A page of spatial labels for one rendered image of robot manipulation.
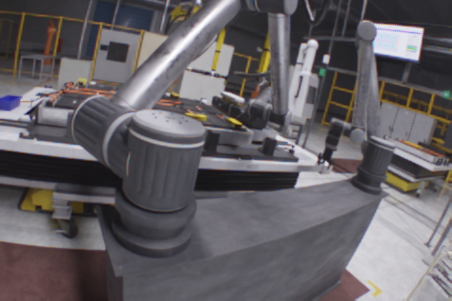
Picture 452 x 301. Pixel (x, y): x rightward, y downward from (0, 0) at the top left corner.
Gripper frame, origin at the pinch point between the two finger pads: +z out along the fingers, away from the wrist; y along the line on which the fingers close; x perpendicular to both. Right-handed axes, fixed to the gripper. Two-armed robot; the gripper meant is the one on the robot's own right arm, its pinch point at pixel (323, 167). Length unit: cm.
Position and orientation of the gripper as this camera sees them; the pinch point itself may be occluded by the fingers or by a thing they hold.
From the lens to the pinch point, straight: 208.2
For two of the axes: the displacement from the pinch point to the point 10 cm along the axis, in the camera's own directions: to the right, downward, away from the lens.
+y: 5.4, 3.2, -7.8
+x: 8.1, 0.6, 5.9
